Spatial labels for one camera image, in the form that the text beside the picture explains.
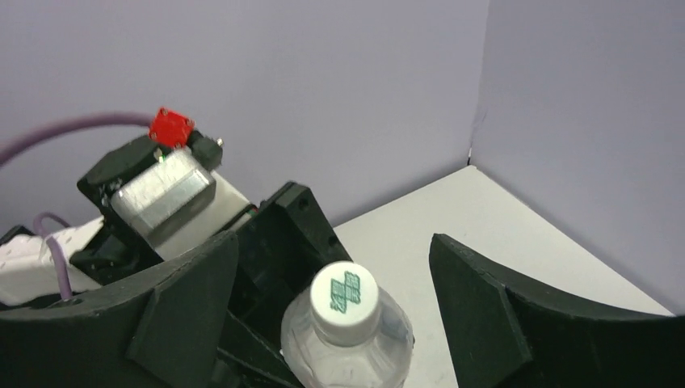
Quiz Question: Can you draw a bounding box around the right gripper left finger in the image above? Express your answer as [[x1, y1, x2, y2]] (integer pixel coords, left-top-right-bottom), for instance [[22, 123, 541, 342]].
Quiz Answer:
[[1, 232, 238, 387]]

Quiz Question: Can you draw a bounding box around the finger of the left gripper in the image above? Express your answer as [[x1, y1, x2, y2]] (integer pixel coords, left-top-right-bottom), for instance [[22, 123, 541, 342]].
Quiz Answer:
[[217, 311, 301, 387]]

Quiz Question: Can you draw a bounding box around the clear water bottle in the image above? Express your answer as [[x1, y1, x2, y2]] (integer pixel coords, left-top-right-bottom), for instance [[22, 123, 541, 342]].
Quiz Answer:
[[280, 261, 414, 387]]

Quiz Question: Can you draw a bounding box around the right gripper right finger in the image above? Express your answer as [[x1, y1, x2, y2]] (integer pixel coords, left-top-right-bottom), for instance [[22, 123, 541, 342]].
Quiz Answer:
[[429, 234, 684, 387]]

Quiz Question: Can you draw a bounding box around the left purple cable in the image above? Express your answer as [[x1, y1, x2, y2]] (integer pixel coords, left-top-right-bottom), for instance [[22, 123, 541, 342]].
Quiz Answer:
[[0, 111, 156, 301]]

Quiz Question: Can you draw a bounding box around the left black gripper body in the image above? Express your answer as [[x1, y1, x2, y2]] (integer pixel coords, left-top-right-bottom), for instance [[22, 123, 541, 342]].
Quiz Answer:
[[229, 181, 351, 343]]

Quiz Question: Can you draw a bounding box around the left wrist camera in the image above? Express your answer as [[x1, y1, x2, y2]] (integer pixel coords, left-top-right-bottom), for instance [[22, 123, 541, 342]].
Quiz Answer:
[[109, 107, 256, 260]]

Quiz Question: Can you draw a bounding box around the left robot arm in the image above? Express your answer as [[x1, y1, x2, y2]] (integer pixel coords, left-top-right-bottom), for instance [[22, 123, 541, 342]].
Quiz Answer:
[[1, 133, 349, 387]]

